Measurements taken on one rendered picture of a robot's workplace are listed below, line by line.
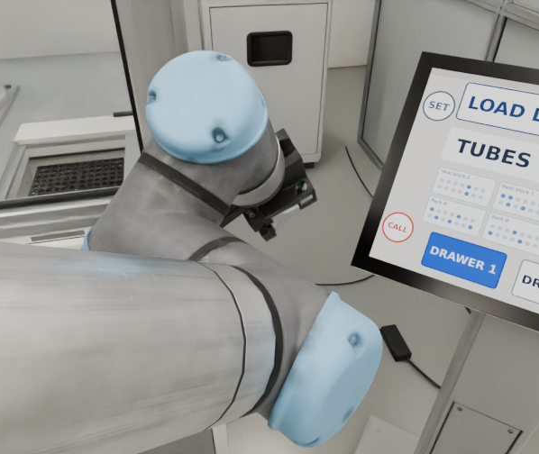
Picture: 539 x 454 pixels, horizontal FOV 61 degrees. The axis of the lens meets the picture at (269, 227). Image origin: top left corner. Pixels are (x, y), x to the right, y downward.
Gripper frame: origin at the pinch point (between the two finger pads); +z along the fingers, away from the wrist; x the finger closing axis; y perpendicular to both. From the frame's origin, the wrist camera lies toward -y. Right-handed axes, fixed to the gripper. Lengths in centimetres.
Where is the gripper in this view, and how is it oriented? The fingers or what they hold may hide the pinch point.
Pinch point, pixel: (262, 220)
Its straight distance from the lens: 63.3
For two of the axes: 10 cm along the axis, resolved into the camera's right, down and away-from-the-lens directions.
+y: 8.7, -5.0, -0.5
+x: -4.7, -8.5, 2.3
